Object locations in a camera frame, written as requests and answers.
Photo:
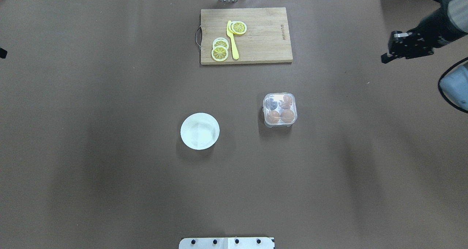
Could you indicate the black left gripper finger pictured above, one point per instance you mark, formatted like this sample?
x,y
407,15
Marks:
x,y
3,53

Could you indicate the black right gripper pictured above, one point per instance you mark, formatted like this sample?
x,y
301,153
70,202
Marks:
x,y
437,30

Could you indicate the white egg box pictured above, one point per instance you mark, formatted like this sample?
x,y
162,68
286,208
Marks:
x,y
271,102

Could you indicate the brown egg from bowl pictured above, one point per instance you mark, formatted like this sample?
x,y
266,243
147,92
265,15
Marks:
x,y
273,117

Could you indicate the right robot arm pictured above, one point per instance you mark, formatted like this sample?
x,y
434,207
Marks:
x,y
452,83

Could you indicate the brown egg in box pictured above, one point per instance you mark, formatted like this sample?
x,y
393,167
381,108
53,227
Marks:
x,y
287,116
287,102

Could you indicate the bamboo cutting board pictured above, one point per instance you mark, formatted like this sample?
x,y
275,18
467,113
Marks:
x,y
267,39

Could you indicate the lemon slice near knife blade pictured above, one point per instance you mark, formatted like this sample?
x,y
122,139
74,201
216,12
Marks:
x,y
238,27

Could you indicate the lemon slice under blade slice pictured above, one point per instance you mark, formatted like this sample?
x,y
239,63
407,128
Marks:
x,y
229,29

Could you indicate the lemon slice, middle of stack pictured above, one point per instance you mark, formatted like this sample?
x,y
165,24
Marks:
x,y
220,42

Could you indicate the lemon slice, of stack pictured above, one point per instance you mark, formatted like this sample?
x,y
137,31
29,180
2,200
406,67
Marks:
x,y
220,53
220,42

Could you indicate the lemon slice, top of stack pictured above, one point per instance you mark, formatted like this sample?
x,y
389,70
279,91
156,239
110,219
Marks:
x,y
220,53

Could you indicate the white ceramic bowl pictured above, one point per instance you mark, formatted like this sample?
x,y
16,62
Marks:
x,y
200,131

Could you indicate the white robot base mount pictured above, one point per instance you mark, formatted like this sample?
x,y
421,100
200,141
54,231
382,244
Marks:
x,y
227,243

